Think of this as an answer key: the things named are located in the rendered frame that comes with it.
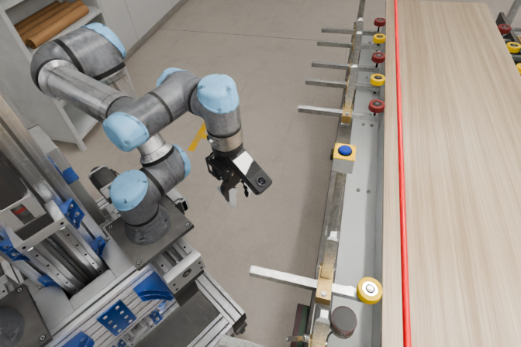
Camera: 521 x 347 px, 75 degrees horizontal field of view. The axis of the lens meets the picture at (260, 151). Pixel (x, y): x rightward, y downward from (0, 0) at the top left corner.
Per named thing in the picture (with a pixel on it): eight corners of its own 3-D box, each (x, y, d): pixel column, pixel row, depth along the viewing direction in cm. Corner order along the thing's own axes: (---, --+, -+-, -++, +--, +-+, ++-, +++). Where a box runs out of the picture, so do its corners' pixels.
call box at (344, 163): (330, 172, 115) (332, 156, 110) (332, 158, 120) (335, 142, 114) (351, 176, 114) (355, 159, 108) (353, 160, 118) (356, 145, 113)
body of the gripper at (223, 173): (231, 158, 88) (225, 122, 79) (253, 175, 83) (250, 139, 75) (208, 174, 84) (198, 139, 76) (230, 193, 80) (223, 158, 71)
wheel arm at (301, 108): (298, 113, 193) (298, 108, 190) (298, 109, 196) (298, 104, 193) (377, 122, 184) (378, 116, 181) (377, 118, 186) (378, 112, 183)
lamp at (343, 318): (322, 353, 94) (329, 328, 78) (325, 331, 98) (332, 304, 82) (344, 359, 93) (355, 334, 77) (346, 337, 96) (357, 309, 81)
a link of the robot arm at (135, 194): (113, 212, 109) (96, 186, 100) (146, 186, 117) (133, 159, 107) (136, 231, 104) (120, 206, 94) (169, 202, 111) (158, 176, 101)
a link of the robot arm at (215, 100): (212, 66, 68) (245, 79, 64) (220, 108, 76) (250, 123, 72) (184, 84, 64) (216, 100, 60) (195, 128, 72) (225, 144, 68)
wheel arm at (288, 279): (250, 277, 125) (248, 272, 122) (252, 269, 128) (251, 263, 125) (370, 305, 116) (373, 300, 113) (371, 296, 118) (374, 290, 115)
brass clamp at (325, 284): (312, 302, 118) (313, 296, 114) (318, 266, 127) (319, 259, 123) (330, 306, 117) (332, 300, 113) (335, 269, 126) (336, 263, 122)
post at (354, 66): (339, 135, 202) (350, 65, 168) (340, 132, 205) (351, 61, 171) (346, 136, 202) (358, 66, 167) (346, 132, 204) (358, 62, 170)
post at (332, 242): (316, 300, 134) (326, 238, 100) (318, 291, 136) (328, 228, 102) (326, 302, 133) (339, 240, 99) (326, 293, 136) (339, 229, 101)
